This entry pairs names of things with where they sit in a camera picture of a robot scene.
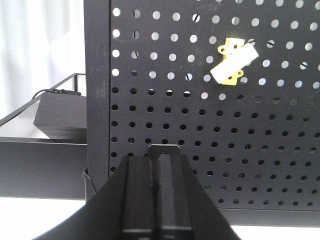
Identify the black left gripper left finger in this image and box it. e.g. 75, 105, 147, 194
37, 156, 157, 240

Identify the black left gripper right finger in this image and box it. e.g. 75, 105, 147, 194
157, 154, 239, 240

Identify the yellow white rotary knob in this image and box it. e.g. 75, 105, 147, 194
210, 37, 259, 86

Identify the left black table clamp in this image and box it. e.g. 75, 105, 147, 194
148, 143, 180, 161

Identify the black perforated pegboard panel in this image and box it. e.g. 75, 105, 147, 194
84, 0, 320, 227

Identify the black box on desk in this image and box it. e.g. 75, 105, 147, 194
33, 93, 87, 142

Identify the grey curtain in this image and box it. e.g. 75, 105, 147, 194
0, 0, 86, 117

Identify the black wire tray frame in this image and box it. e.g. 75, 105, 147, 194
0, 73, 87, 200

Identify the black power cable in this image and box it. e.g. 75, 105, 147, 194
31, 88, 82, 100

